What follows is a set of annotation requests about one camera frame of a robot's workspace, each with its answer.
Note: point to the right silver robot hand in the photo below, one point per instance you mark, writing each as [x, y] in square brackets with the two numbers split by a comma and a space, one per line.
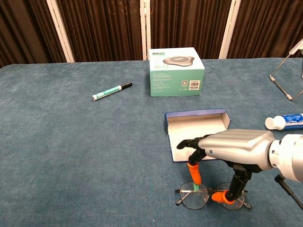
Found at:
[236, 144]

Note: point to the thin wire-frame eyeglasses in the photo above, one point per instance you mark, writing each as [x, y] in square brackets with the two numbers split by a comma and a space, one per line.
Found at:
[181, 192]

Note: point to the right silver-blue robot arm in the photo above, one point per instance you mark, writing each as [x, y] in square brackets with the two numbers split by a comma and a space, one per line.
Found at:
[292, 156]

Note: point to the blue open glasses case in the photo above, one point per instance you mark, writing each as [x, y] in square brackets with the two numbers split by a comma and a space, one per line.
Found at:
[189, 126]

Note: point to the white blue toothpaste tube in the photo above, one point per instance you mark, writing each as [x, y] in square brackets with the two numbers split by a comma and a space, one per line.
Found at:
[281, 123]

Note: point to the teal speaker product box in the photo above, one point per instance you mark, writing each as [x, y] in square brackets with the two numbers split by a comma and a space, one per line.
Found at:
[172, 78]

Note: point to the dark brown curtain panel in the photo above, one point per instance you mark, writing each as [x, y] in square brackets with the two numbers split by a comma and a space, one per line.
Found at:
[101, 28]
[187, 21]
[267, 26]
[23, 30]

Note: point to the green whiteboard marker black cap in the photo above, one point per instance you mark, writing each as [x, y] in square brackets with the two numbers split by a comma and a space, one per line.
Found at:
[110, 91]

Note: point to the teal felt table cover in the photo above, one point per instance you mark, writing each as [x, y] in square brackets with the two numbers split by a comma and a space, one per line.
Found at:
[82, 146]

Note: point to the white partition post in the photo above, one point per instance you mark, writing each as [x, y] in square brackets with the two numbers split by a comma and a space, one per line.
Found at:
[145, 28]
[60, 30]
[228, 30]

